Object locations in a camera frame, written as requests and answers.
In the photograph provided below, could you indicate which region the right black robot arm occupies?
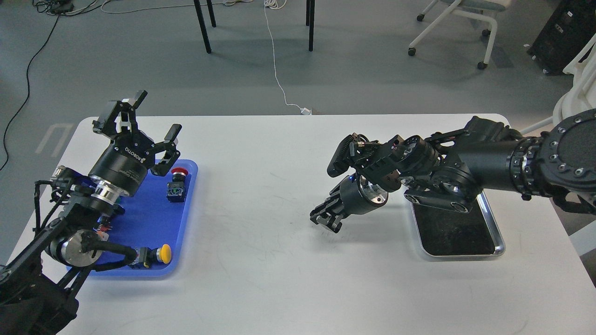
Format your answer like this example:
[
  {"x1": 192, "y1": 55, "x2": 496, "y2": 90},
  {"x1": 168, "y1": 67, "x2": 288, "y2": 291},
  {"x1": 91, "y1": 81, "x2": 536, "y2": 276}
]
[{"x1": 310, "y1": 109, "x2": 596, "y2": 233}]

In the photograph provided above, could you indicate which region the black table leg right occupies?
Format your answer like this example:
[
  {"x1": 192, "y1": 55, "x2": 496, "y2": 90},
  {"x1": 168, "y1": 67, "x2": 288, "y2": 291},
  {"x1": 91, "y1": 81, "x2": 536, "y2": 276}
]
[{"x1": 305, "y1": 0, "x2": 316, "y2": 52}]

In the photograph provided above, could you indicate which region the black floor cable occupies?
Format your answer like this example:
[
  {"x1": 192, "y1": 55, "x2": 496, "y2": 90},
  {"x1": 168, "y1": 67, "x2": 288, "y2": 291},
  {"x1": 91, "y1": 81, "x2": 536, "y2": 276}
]
[{"x1": 0, "y1": 0, "x2": 112, "y2": 172}]

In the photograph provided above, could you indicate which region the small red black part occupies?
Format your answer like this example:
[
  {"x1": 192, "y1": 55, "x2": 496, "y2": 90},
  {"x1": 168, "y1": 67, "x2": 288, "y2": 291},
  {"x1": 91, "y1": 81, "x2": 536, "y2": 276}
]
[{"x1": 94, "y1": 217, "x2": 112, "y2": 233}]

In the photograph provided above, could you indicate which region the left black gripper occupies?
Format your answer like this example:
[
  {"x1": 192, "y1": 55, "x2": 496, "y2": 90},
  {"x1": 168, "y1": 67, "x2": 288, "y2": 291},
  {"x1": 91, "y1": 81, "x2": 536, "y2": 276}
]
[{"x1": 89, "y1": 90, "x2": 182, "y2": 197}]

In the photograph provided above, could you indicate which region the red emergency stop button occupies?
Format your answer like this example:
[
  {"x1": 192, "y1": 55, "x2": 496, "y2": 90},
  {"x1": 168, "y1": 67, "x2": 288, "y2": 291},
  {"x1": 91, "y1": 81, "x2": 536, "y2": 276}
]
[{"x1": 166, "y1": 167, "x2": 188, "y2": 203}]

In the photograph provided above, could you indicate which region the black table leg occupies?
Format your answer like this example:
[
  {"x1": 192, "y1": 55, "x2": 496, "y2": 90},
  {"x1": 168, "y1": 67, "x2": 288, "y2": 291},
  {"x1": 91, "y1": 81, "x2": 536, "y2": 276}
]
[
  {"x1": 305, "y1": 0, "x2": 316, "y2": 52},
  {"x1": 193, "y1": 0, "x2": 217, "y2": 54}
]

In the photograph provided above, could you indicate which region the white charging cable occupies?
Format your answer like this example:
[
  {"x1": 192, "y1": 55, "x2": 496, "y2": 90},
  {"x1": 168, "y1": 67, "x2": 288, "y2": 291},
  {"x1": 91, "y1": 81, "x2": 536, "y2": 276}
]
[{"x1": 223, "y1": 0, "x2": 312, "y2": 116}]

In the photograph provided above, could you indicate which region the silver metal tray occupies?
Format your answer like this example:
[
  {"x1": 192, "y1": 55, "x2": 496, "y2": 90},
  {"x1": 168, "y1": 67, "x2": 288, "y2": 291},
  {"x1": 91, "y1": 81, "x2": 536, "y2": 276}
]
[{"x1": 411, "y1": 193, "x2": 505, "y2": 261}]

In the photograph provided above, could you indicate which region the yellow push button switch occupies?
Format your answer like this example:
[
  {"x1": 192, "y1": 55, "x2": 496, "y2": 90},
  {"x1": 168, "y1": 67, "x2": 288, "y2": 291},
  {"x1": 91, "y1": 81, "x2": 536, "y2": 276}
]
[{"x1": 128, "y1": 244, "x2": 172, "y2": 268}]

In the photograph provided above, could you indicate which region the black cabinet on casters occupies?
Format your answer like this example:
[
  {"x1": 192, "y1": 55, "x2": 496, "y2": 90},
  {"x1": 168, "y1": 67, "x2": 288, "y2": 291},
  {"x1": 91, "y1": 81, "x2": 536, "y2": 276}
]
[{"x1": 527, "y1": 0, "x2": 596, "y2": 75}]

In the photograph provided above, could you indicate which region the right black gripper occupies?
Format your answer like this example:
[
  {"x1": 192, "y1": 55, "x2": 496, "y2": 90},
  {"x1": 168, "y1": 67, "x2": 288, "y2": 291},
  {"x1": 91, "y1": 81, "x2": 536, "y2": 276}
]
[{"x1": 310, "y1": 174, "x2": 389, "y2": 233}]

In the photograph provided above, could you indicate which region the blue plastic tray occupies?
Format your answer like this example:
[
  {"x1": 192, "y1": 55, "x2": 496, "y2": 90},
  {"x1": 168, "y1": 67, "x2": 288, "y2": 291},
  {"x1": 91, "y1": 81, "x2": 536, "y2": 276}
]
[{"x1": 90, "y1": 159, "x2": 199, "y2": 279}]

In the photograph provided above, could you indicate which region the black table leg left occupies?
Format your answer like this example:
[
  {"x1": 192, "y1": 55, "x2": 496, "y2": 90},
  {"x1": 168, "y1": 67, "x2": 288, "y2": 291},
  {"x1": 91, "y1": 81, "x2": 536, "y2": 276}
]
[{"x1": 193, "y1": 0, "x2": 217, "y2": 54}]

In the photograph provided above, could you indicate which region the white chair at right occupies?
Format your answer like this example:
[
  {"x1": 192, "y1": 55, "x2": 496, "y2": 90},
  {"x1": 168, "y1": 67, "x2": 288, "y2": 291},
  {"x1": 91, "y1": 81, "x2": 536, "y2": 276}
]
[{"x1": 520, "y1": 36, "x2": 596, "y2": 135}]

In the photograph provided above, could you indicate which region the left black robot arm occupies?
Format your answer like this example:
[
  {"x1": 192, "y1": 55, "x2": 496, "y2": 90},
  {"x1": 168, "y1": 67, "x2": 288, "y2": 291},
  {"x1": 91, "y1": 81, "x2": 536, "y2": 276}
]
[{"x1": 1, "y1": 90, "x2": 182, "y2": 335}]

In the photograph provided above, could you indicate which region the white office chair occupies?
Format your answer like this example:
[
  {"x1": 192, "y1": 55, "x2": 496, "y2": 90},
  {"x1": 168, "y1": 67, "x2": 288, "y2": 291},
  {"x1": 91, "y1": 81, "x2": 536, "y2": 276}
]
[{"x1": 407, "y1": 0, "x2": 513, "y2": 70}]

